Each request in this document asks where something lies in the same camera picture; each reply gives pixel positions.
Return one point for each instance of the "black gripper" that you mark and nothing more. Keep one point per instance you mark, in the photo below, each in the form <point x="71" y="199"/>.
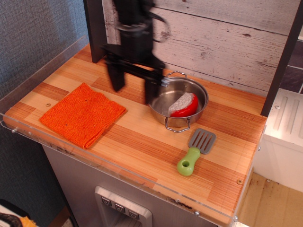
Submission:
<point x="134" y="56"/>

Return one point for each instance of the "red white apple slice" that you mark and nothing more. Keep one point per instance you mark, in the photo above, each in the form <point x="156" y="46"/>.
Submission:
<point x="185" y="106"/>

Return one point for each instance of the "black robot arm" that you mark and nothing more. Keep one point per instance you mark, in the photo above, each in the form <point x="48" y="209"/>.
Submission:
<point x="135" y="12"/>

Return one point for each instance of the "orange knitted cloth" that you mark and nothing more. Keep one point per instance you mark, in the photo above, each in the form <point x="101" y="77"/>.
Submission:
<point x="82" y="116"/>

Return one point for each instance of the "stainless steel pot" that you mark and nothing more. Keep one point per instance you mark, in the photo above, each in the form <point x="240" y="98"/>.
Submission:
<point x="177" y="83"/>

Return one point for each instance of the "grey green toy spatula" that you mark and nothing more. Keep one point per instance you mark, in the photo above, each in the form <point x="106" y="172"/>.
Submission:
<point x="201" y="142"/>

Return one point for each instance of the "grey toy kitchen cabinet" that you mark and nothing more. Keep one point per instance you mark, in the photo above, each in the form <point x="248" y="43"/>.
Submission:
<point x="78" y="181"/>

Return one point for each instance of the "silver dispenser button panel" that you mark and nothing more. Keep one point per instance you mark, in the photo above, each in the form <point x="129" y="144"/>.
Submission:
<point x="117" y="211"/>

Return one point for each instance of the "white cabinet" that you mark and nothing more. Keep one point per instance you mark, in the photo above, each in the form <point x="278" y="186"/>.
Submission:
<point x="280" y="152"/>

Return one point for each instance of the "yellow black object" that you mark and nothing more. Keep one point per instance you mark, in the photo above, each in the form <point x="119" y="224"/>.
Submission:
<point x="14" y="221"/>

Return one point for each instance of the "clear acrylic guard rail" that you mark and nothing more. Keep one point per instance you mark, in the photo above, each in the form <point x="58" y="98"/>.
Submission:
<point x="139" y="149"/>

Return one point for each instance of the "dark right frame post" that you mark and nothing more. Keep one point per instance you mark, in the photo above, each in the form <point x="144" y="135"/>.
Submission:
<point x="284" y="60"/>

